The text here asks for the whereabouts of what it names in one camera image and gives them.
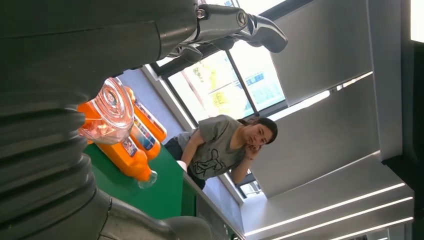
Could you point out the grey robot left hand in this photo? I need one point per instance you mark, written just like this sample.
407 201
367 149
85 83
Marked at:
82 43

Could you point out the orange bottle with clear cap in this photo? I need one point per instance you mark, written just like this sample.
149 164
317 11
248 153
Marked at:
109 109
145 140
155 127
129 160

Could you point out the white round object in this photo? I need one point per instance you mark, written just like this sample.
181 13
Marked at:
182 165

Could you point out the green table mat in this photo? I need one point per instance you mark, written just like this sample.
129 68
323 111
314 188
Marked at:
155 195

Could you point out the person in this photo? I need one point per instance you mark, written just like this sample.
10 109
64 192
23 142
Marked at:
215 149

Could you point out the ceiling light strip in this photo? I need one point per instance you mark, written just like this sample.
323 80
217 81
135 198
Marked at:
374 228
324 209
344 218

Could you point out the glass window dark frame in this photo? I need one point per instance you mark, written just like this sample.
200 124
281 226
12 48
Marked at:
250 188
212 89

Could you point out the green table with metal frame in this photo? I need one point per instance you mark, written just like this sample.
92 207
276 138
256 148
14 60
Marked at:
212 215

